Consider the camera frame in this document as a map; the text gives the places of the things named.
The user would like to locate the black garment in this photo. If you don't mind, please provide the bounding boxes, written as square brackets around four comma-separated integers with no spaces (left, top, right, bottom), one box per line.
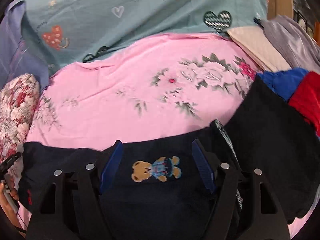
[224,79,320,225]

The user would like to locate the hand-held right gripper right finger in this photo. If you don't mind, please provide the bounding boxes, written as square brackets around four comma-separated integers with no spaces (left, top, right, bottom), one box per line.
[191,139,292,240]

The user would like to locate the red garment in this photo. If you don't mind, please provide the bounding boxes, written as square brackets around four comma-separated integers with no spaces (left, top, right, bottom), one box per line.
[287,71,320,137]

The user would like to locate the person's left hand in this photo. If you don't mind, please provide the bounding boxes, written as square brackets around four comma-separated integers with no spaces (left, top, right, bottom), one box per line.
[0,181,25,232]

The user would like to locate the red white floral pillow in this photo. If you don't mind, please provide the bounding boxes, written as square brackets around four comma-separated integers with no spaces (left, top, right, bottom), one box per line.
[0,73,41,165]

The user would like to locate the pink floral bed sheet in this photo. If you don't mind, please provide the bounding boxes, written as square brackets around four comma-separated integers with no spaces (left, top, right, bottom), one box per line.
[15,32,312,240]

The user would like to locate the dark navy bear patch pants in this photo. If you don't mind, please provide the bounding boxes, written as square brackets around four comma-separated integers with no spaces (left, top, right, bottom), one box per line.
[19,126,240,240]

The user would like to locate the beige folded cloth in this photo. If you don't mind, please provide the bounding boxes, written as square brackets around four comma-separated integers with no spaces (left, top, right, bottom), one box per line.
[226,26,292,72]

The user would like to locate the grey satin cloth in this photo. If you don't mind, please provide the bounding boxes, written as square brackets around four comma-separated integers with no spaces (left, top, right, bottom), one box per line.
[260,15,320,74]

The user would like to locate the blue garment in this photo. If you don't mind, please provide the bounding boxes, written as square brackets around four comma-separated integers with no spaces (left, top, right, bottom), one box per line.
[257,67,310,103]

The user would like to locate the teal heart print blanket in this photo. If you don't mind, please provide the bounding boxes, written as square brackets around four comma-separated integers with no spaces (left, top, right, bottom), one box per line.
[15,0,270,70]

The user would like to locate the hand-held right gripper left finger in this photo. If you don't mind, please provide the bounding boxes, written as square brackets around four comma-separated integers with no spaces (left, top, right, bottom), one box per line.
[25,140,123,240]

